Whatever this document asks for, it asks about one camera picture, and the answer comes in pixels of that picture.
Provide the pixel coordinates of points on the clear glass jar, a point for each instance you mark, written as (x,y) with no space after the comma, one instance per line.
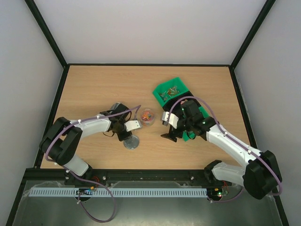
(147,117)

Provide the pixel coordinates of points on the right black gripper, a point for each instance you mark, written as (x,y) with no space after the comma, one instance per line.
(175,133)

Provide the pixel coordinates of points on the black candy bin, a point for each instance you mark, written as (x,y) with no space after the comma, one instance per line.
(177,109)

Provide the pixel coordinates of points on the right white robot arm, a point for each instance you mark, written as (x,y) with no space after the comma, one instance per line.
(258,172)

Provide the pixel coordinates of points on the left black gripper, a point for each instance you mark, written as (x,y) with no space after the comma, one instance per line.
(122,137)

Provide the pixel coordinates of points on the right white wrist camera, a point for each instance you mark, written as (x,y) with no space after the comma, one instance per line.
(169,119)

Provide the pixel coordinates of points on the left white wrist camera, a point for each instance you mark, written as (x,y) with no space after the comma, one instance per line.
(132,125)

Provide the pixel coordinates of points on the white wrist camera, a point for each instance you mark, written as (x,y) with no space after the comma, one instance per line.
(132,125)
(169,119)

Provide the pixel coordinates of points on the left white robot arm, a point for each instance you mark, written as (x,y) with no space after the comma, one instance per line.
(60,143)

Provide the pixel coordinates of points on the green candy bin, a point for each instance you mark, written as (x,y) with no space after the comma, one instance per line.
(169,90)
(195,123)

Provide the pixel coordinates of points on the light blue cable duct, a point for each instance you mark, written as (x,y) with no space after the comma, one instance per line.
(119,192)

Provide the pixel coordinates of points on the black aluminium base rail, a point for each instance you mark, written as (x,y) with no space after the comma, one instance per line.
(197,177)

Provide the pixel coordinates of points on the silver metal jar lid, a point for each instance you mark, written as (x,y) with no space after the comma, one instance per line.
(132,142)

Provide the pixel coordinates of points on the silver metal scoop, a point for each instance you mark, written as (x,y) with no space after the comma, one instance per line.
(117,107)

